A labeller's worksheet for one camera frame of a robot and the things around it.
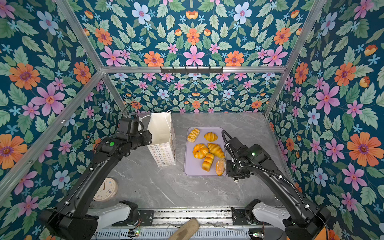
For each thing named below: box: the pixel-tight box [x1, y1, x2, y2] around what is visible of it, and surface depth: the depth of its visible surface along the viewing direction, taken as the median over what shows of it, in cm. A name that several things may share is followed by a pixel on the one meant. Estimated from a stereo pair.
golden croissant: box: [207, 142, 226, 159], surface depth 97 cm
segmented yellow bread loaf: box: [202, 153, 215, 172], surface depth 88 cm
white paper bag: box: [147, 110, 176, 167], surface depth 84 cm
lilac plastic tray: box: [184, 126, 227, 177], surface depth 96 cm
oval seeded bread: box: [215, 158, 226, 176], surface depth 88 cm
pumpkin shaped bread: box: [192, 143, 209, 159], surface depth 96 cm
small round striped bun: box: [204, 132, 218, 142], surface depth 103 cm
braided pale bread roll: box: [187, 128, 200, 143], surface depth 103 cm
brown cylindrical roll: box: [168, 218, 200, 240], surface depth 69 cm
